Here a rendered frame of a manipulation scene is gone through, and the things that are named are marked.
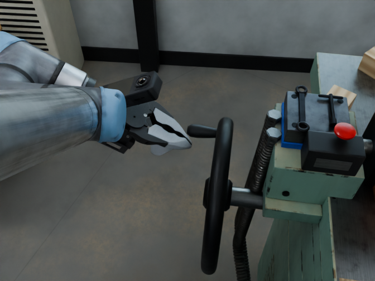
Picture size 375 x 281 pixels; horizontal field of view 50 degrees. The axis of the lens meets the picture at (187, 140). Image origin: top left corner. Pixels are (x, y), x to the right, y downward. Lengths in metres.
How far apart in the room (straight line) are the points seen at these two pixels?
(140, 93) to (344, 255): 0.38
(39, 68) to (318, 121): 0.43
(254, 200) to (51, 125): 0.45
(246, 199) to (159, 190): 1.01
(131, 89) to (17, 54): 0.18
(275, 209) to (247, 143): 1.22
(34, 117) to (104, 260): 1.27
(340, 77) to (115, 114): 0.51
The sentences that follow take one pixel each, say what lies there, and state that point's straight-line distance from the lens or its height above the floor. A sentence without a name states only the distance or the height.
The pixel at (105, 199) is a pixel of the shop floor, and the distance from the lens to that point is 1.73.
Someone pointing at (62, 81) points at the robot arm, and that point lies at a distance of 0.66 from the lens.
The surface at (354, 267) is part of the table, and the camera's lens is 0.64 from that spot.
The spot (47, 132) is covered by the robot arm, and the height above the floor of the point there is 1.18.
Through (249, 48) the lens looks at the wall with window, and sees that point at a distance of 2.18.
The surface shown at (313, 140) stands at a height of 1.01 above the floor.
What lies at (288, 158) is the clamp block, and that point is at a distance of 0.64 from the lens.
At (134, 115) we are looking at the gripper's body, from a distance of 0.68.
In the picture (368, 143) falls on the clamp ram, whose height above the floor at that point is 0.96.
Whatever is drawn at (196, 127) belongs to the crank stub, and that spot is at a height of 0.91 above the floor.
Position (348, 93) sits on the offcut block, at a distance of 0.81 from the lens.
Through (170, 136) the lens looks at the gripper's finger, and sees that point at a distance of 0.70.
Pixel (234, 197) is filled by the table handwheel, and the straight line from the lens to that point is 0.74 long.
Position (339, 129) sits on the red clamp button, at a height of 1.02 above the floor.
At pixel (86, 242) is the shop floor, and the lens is 1.65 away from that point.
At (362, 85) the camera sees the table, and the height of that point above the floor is 0.90.
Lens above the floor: 1.46
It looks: 51 degrees down
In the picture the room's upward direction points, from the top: straight up
